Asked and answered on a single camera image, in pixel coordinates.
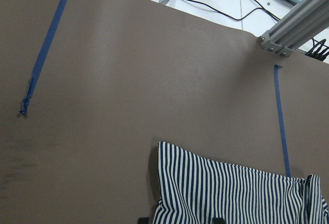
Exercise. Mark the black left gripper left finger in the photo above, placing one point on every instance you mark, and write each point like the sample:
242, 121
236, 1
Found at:
143, 220

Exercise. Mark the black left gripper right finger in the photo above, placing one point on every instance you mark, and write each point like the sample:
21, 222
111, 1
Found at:
217, 220

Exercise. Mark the navy white striped polo shirt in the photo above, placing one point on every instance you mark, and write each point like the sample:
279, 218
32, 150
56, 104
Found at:
194, 189

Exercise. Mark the blue tape strip centre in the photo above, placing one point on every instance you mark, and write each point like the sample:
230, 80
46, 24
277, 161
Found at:
276, 69

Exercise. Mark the black plug cluster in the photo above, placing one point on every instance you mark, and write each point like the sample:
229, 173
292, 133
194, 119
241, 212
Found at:
319, 50

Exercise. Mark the blue tape strip lengthwise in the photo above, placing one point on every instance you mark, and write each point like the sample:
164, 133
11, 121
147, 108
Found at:
42, 56

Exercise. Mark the aluminium extrusion frame post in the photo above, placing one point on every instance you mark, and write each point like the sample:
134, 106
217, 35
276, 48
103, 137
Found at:
304, 21

